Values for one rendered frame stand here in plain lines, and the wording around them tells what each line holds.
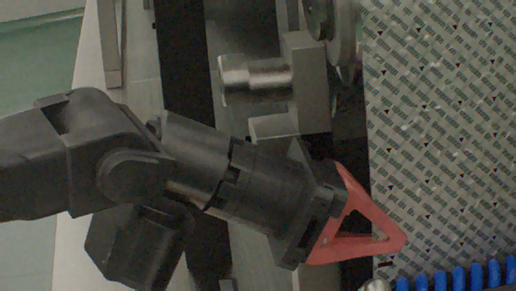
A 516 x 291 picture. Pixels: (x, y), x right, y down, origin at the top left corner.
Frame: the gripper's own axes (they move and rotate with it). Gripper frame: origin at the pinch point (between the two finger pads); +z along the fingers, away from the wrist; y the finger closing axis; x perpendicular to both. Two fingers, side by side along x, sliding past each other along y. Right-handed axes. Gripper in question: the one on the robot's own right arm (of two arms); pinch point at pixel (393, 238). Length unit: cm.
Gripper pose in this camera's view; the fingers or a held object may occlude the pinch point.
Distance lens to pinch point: 81.5
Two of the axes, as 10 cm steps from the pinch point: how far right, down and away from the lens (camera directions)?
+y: 1.3, 3.5, -9.3
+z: 9.0, 3.5, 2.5
